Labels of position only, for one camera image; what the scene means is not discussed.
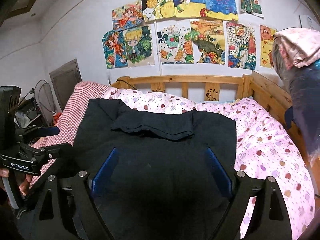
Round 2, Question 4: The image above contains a red white checked quilt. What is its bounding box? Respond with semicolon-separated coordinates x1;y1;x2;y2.
28;81;112;188

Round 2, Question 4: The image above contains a grey wall cabinet door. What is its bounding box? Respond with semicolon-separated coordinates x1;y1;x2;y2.
49;59;82;111

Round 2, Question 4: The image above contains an orange hair girl drawing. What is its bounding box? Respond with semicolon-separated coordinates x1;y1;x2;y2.
102;30;128;69

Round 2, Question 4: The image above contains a pile of bedding bags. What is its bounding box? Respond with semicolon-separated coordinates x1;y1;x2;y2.
272;28;319;165

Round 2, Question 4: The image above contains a cluttered storage shelf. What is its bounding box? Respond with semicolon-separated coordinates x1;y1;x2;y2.
15;88;50;128

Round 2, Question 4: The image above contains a wooden bed frame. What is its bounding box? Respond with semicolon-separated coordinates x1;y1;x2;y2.
107;70;319;193

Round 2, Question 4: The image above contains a pink apple print bedsheet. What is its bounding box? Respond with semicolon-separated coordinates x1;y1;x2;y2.
103;88;315;239

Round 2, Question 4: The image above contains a yellow bear chick drawing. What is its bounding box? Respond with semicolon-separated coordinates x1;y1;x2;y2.
260;25;276;68

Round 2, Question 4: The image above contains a blue sea jellyfish drawing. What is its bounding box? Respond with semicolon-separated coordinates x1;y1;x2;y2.
173;0;239;21

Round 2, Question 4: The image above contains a dinosaur landscape drawing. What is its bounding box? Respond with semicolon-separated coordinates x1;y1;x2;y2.
190;20;226;65

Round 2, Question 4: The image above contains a turtle fish drawing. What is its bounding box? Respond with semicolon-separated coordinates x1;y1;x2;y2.
157;20;194;64

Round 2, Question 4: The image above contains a colourful 2024 drawing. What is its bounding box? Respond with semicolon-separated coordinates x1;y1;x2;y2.
226;21;257;70

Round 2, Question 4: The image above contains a standing electric fan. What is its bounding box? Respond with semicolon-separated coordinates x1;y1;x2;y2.
34;79;57;126

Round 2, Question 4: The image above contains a blond boy drawing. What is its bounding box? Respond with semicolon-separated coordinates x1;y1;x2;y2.
123;25;155;67

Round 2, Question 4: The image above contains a girl swimming drawing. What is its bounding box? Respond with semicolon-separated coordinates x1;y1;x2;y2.
112;0;144;31

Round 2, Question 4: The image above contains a black puffer jacket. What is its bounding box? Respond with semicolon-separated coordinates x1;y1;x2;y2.
73;99;236;239

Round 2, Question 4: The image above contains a yellow moon drawing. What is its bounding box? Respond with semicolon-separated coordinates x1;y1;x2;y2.
141;0;175;22

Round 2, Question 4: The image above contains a left hand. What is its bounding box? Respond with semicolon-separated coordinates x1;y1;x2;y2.
0;168;33;196

